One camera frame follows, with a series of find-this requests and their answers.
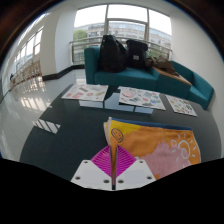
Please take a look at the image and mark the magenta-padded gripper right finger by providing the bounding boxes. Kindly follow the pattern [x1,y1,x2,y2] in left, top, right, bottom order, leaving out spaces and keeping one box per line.
[114,145,157,191]

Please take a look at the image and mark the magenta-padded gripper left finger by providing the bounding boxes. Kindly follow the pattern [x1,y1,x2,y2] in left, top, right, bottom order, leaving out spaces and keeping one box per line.
[70,145,114,192]

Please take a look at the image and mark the orange yellow cartoon print towel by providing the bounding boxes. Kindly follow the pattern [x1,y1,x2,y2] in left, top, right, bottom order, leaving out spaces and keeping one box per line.
[103,116,202,190]

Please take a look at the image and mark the white sticker sheet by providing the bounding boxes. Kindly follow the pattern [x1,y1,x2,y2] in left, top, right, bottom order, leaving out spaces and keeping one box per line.
[165,94,198,118]
[118,86,167,111]
[61,83,110,102]

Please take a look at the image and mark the teal side table wooden top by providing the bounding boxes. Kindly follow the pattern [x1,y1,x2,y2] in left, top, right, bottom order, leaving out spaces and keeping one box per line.
[151,66,193,100]

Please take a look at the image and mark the teal fabric sofa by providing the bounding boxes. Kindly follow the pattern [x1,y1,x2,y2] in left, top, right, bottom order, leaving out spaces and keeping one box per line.
[83,45,161,93]

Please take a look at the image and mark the teal fabric armchair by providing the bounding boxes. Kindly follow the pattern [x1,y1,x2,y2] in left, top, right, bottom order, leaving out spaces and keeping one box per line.
[171,60,215,111]

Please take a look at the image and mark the brown jacket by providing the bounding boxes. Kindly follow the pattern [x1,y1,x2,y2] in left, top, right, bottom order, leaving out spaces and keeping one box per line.
[145,55,179,77]

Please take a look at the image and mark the wooden balustrade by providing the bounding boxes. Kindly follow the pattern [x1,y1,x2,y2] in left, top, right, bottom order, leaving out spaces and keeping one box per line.
[9,59,43,89]

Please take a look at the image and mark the black backpack with label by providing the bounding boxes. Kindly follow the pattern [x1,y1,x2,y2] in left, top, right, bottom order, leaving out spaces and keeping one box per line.
[125,39,149,70]

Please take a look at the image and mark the large black backpack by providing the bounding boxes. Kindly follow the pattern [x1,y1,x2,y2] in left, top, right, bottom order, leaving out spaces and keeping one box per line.
[98,34,128,74]

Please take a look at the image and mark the metal window railing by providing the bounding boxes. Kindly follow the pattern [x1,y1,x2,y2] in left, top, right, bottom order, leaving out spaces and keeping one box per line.
[69,35,173,65]

